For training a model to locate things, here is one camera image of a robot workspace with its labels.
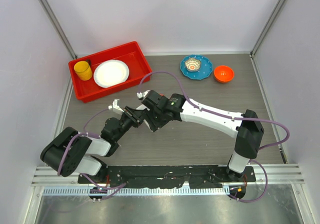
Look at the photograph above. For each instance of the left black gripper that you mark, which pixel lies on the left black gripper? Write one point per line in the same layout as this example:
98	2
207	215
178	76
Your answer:
137	117

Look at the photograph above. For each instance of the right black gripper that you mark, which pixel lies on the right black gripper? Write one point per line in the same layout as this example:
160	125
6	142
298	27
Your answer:
155	124

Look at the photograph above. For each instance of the white remote control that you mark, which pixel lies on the white remote control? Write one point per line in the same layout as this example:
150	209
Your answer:
141	107

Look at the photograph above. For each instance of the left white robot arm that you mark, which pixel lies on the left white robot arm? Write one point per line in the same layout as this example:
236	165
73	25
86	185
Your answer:
71	151

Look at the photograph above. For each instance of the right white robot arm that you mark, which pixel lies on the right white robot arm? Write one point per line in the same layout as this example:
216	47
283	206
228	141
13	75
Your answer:
245	128

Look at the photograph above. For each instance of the white paper plate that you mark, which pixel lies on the white paper plate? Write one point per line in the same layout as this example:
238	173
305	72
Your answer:
110	73

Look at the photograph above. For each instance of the small patterned bowl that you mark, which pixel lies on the small patterned bowl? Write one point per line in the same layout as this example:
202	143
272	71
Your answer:
192	64

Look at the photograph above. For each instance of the red plastic bin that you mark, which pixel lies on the red plastic bin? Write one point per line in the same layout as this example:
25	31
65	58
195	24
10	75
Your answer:
130	53

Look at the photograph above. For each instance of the blue plate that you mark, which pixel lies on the blue plate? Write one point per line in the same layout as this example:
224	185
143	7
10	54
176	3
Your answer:
204	72

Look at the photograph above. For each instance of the yellow cup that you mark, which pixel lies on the yellow cup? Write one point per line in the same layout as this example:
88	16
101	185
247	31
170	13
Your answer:
83	70

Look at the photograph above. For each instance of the orange bowl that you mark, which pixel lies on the orange bowl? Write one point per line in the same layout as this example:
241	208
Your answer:
223	74

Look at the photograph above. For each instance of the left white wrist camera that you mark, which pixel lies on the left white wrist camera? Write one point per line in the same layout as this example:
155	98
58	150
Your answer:
115	107

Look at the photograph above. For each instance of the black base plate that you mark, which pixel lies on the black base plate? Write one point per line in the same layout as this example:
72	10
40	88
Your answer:
168	176

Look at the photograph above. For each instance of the white slotted cable duct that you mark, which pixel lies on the white slotted cable duct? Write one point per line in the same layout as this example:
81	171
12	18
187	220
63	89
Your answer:
87	191

